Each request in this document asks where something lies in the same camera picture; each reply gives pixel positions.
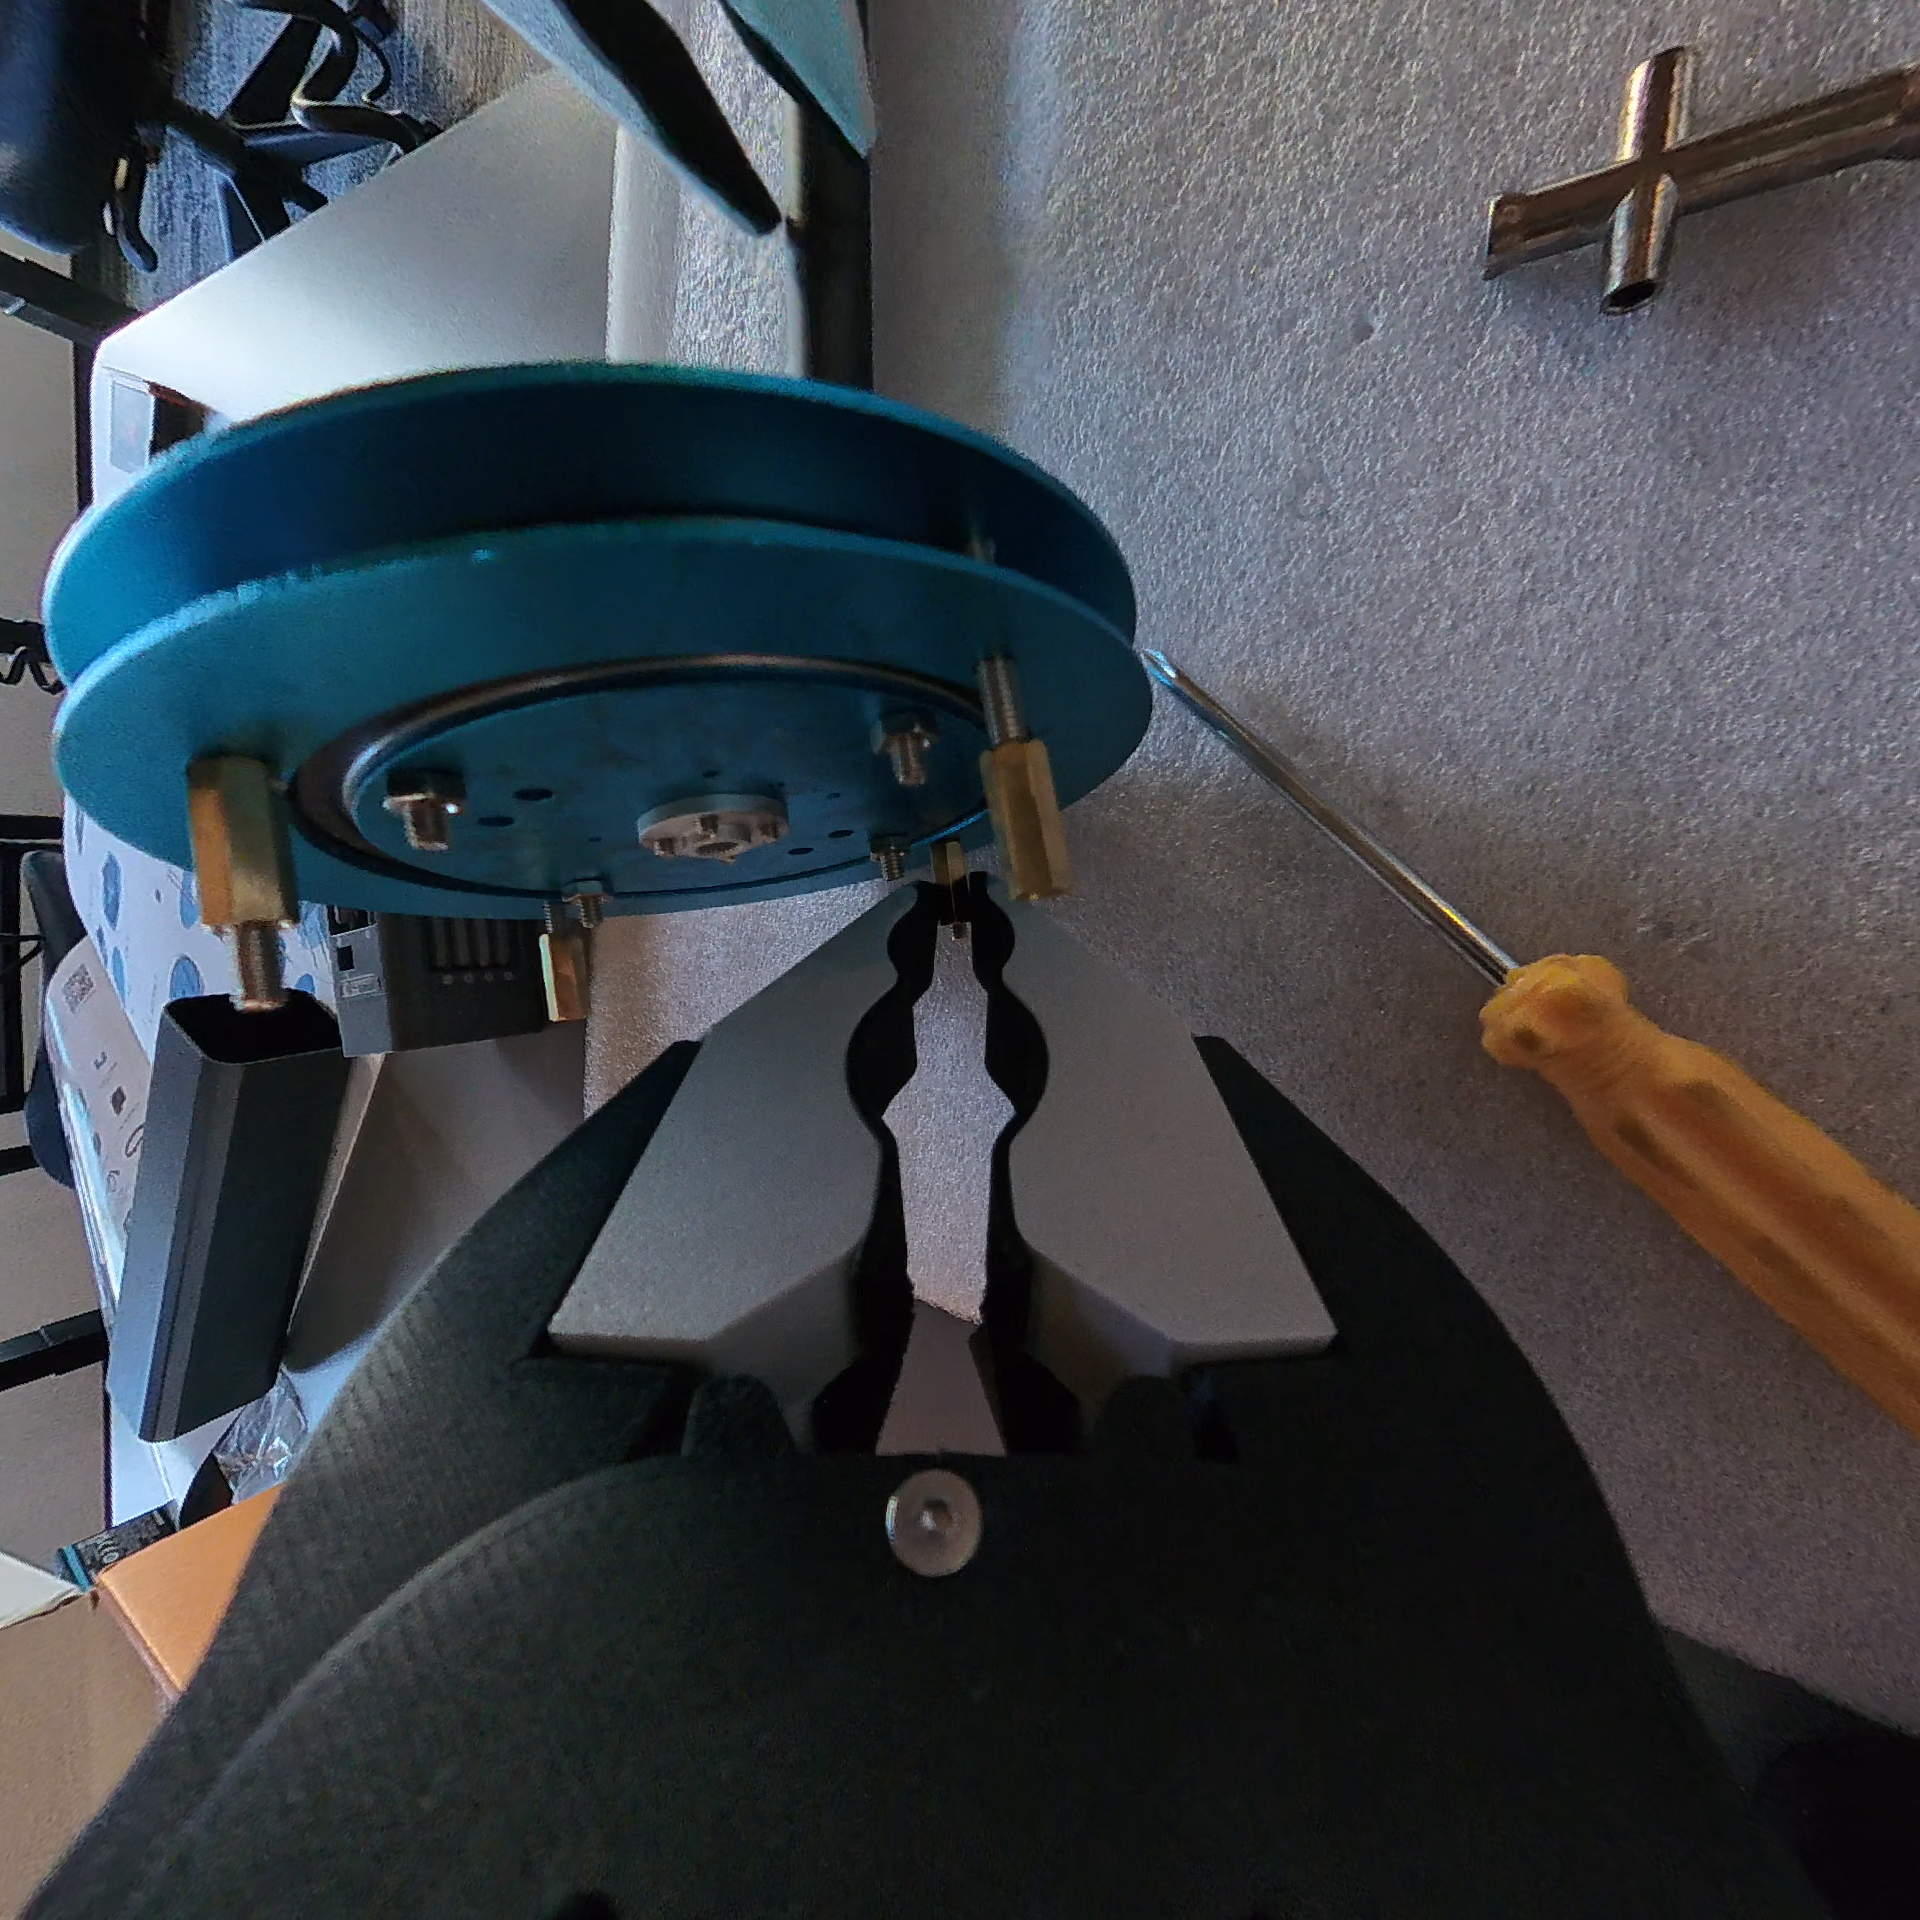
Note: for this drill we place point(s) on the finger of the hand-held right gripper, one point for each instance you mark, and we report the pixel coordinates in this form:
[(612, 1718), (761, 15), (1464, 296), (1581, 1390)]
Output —
[(832, 60), (629, 76)]

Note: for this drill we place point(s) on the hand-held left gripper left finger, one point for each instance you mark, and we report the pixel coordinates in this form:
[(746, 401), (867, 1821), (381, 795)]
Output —
[(705, 1200)]

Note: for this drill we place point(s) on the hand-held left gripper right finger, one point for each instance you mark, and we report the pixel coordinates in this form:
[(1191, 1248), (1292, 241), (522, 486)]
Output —
[(1155, 1200)]

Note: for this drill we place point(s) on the blue double disc turntable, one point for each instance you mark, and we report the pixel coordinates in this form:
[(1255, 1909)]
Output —
[(600, 451)]

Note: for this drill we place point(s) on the black screwdriver bit case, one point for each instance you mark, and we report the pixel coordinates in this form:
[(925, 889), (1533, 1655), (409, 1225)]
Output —
[(451, 974)]

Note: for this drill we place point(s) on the dark grey case sleeve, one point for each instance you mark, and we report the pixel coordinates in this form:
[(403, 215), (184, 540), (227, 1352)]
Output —
[(224, 1200)]

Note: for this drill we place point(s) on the clear plastic bag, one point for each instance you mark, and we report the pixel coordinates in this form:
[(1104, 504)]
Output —
[(247, 1448)]

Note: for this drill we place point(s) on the black office chair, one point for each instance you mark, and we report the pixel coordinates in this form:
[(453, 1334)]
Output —
[(59, 135)]

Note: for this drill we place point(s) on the large brass hex standoff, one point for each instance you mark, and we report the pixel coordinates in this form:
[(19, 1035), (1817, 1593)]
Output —
[(241, 839)]

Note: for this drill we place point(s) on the white blue printed paper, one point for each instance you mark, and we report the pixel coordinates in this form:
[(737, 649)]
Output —
[(89, 1051)]

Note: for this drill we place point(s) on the orange cardboard box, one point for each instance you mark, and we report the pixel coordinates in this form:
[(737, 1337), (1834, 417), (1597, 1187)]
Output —
[(194, 1590)]

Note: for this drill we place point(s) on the white foam mat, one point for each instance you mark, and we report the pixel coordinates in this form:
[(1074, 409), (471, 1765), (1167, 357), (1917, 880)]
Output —
[(1500, 599)]

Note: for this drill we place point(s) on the metal cross wrench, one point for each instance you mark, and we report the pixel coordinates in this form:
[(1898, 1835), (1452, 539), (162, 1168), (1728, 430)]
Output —
[(1635, 195)]

